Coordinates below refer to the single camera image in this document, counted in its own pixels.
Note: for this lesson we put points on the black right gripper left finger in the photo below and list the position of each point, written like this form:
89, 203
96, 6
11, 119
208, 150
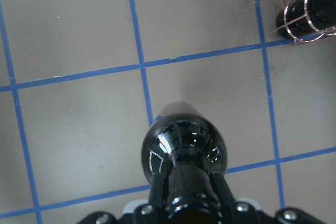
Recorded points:
156, 196

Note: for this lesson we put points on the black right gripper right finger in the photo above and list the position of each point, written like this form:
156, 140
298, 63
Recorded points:
222, 189

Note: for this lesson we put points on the dark glass wine bottle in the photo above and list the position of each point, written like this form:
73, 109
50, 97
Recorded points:
186, 148

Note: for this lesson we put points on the copper wire wine basket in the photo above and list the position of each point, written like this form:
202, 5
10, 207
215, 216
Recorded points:
327, 33

